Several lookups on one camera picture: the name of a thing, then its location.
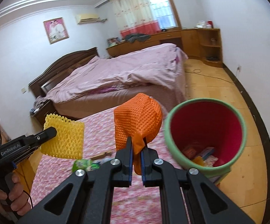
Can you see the blue plastic bottle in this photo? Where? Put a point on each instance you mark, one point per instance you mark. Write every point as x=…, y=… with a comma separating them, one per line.
x=104, y=160

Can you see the framed wall picture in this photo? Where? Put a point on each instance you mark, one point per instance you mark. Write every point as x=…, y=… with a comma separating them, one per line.
x=55, y=30

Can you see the wall air conditioner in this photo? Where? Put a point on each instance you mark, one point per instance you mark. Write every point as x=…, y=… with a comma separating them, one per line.
x=87, y=18

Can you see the grey clothes on desk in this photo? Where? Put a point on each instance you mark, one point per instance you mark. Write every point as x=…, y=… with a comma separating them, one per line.
x=141, y=37

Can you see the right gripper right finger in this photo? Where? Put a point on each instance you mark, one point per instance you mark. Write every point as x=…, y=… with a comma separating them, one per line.
x=149, y=174

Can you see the long wooden desk cabinet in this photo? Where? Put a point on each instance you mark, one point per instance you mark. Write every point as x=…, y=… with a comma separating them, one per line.
x=198, y=43

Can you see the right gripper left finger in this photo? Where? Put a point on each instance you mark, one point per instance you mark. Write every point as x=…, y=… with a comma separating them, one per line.
x=122, y=177

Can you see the pink quilt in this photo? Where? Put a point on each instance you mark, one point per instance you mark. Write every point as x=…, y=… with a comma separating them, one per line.
x=160, y=65

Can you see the wooden notched stick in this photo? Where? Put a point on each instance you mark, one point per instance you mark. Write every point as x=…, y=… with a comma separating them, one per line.
x=101, y=156

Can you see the dark wooden nightstand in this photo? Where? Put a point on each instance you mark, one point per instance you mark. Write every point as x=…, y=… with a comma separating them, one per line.
x=39, y=114

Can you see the orange foam fruit net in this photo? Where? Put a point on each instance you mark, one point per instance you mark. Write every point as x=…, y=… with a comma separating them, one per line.
x=139, y=118

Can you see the floral window curtain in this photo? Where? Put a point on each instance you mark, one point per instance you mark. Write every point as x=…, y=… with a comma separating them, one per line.
x=135, y=16

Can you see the green snack bag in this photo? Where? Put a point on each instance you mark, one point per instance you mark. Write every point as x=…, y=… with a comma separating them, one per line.
x=86, y=165

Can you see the brown mattress bed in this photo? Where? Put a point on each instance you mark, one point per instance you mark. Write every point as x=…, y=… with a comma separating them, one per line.
x=90, y=104

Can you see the yellow foam fruit net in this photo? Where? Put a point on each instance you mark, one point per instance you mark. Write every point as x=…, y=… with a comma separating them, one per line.
x=69, y=139

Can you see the person's left hand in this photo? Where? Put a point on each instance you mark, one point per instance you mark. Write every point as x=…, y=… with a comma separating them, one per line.
x=17, y=196

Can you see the dark wooden headboard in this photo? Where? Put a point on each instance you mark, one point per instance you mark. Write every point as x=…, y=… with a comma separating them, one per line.
x=60, y=65

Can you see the red bin with green rim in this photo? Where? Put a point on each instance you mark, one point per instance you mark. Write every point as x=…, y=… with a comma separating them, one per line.
x=204, y=123

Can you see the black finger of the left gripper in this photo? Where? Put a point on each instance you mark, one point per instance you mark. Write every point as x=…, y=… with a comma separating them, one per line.
x=45, y=135

